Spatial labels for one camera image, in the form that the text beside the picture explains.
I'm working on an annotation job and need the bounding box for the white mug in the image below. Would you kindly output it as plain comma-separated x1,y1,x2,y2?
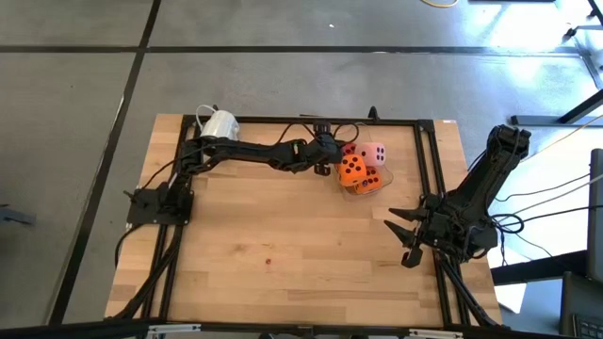
200,108,240,141

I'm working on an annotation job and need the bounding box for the black desk foot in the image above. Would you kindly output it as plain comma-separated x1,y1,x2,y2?
510,88,603,127

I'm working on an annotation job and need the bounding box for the grey stand leg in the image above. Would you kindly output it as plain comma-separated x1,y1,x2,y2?
562,0,603,90

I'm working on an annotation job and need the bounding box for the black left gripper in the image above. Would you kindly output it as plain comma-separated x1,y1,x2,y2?
294,121,346,176

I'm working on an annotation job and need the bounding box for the clear plastic container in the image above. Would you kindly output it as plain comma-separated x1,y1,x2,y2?
327,122,396,202

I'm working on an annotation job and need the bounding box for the silver crossbar bracket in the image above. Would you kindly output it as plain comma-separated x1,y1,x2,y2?
407,328,465,339
147,323,203,336

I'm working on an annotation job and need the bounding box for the grey monitor edge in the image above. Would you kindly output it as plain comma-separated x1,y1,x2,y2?
586,148,603,283

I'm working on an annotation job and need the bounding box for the black desk bar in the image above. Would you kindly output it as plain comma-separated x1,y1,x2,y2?
489,249,590,287

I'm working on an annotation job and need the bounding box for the black aluminium table frame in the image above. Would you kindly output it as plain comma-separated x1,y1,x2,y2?
106,114,510,331

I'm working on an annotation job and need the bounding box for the black keyboard box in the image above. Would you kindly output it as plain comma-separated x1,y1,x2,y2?
559,270,603,339

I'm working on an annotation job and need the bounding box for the grey floor object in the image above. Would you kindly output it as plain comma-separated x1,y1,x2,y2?
0,203,38,228

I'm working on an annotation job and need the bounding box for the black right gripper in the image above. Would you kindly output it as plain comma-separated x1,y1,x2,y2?
383,195,453,269

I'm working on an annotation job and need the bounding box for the large orange foam die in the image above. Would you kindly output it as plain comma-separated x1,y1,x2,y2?
355,165,383,196
334,153,369,188

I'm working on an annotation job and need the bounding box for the white projector cable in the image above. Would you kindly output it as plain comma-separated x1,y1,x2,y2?
194,104,219,132

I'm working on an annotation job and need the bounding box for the large pink foam die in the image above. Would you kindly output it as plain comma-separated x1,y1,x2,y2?
355,141,388,169

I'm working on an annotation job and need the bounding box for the black rig crossbar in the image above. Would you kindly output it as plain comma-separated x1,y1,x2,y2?
0,318,603,339

